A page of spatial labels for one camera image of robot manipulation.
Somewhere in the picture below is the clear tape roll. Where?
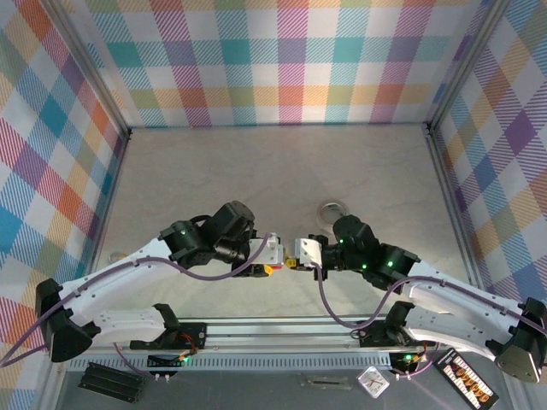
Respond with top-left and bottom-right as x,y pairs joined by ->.
316,200 -> 351,226

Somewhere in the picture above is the black electronics module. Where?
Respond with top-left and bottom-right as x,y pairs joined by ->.
147,354 -> 189,369
391,352 -> 428,371

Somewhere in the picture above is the small white clock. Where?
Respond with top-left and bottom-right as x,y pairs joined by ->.
356,366 -> 391,401

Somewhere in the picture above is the black finned block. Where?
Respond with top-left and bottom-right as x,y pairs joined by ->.
79,361 -> 144,403

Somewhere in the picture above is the black card with orange print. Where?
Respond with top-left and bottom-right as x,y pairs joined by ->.
433,348 -> 500,409

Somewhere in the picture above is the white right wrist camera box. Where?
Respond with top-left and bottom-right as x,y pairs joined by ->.
294,237 -> 325,269

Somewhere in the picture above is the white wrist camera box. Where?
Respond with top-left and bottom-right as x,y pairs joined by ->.
249,232 -> 286,269
294,237 -> 325,269

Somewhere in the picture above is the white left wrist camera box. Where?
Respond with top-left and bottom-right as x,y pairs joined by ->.
249,232 -> 286,269

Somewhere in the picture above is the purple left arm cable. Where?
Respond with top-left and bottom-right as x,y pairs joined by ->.
0,231 -> 279,369

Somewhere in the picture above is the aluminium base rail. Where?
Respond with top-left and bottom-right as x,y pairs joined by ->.
85,318 -> 428,355

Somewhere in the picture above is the white slotted cable duct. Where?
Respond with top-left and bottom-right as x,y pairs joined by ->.
68,356 -> 392,372

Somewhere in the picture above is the aluminium frame floor rail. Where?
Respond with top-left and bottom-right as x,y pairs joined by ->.
87,132 -> 132,274
422,123 -> 486,287

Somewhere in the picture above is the short purple base cable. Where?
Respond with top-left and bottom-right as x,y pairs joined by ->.
113,341 -> 172,381
391,341 -> 445,381

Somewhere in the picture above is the aluminium frame post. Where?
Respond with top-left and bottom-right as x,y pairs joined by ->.
426,0 -> 512,134
42,0 -> 132,142

